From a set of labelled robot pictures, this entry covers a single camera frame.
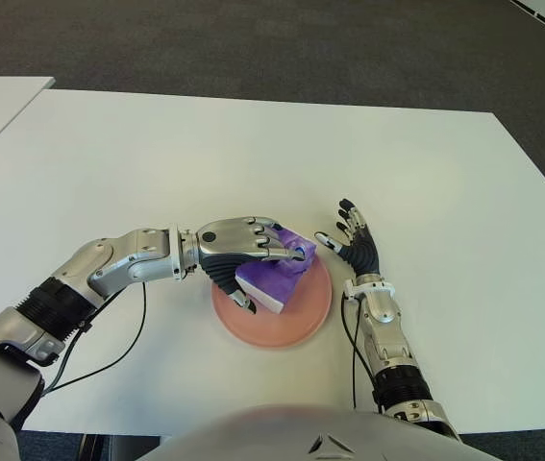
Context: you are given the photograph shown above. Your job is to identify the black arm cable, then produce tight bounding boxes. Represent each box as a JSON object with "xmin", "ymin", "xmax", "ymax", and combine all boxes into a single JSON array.
[
  {"xmin": 340, "ymin": 297, "xmax": 363, "ymax": 412},
  {"xmin": 40, "ymin": 282, "xmax": 147, "ymax": 395}
]

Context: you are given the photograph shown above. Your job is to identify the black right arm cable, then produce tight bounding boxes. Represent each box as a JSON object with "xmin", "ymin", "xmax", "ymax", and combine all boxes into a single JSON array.
[{"xmin": 340, "ymin": 297, "xmax": 363, "ymax": 412}]

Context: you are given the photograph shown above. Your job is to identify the silver robot torso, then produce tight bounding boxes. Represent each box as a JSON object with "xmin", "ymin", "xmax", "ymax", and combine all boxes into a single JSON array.
[{"xmin": 136, "ymin": 404, "xmax": 499, "ymax": 461}]

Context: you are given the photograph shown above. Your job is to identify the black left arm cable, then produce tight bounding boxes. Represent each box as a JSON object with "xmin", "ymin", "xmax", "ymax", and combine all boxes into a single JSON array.
[{"xmin": 40, "ymin": 282, "xmax": 147, "ymax": 395}]

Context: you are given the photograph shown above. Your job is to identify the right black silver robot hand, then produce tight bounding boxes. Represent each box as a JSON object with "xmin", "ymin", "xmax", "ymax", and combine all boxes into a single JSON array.
[{"xmin": 313, "ymin": 197, "xmax": 383, "ymax": 276}]

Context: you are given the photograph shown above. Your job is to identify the purple tissue paper pack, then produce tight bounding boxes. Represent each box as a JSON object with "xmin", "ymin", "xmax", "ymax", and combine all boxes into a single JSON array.
[{"xmin": 235, "ymin": 225, "xmax": 318, "ymax": 316}]

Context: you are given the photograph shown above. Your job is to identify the pink round plate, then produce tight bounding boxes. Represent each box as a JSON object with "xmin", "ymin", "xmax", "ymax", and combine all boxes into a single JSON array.
[{"xmin": 211, "ymin": 254, "xmax": 334, "ymax": 351}]

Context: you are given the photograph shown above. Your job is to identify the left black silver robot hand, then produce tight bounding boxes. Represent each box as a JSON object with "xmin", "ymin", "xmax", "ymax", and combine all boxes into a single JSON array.
[{"xmin": 196, "ymin": 215, "xmax": 319, "ymax": 316}]

